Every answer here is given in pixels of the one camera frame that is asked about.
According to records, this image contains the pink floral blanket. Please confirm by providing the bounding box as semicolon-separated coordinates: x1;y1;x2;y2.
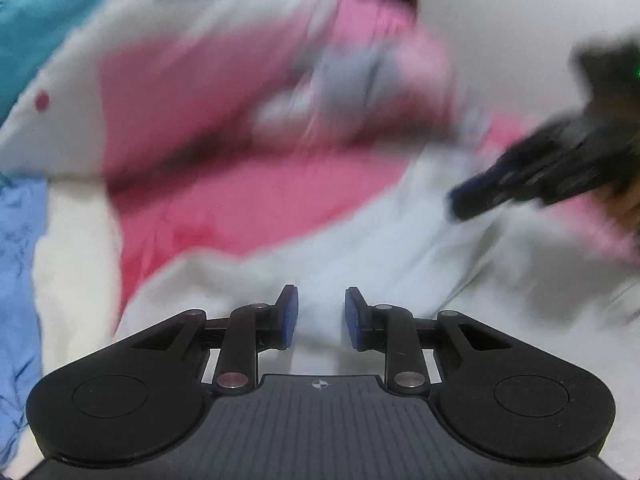
107;155;416;311

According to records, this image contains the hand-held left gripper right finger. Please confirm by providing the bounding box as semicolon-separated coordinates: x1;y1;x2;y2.
344;286;536;395

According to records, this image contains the white and pink duvet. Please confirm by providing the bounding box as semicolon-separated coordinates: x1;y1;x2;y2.
0;0;351;186

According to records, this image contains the grey and pink cloth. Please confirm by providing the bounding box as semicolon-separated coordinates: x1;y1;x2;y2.
255;45;396;136

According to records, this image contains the white garment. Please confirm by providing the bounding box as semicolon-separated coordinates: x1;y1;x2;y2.
115;150;640;461

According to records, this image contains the cream fleece blanket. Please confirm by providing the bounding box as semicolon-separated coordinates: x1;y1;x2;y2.
30;180;126;341

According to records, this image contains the blue printed t-shirt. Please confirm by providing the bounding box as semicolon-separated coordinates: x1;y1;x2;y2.
0;180;51;426

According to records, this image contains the teal star print quilt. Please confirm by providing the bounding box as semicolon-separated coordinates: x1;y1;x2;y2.
0;0;126;121

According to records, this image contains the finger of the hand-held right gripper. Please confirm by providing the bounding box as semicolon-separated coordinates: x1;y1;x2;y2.
447;125;546;221

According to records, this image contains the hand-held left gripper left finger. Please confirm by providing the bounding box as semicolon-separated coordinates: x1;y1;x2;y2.
131;284;300;395

